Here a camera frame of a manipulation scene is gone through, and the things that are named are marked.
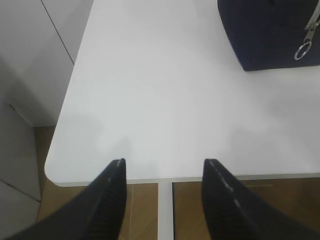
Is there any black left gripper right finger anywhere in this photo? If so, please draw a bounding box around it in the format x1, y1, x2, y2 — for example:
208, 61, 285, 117
202, 158, 297, 240

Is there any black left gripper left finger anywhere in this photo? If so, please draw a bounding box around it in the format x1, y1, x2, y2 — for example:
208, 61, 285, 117
23, 158, 127, 240

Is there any navy blue lunch bag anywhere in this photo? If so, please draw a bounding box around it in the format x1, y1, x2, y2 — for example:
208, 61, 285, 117
217, 0, 320, 72

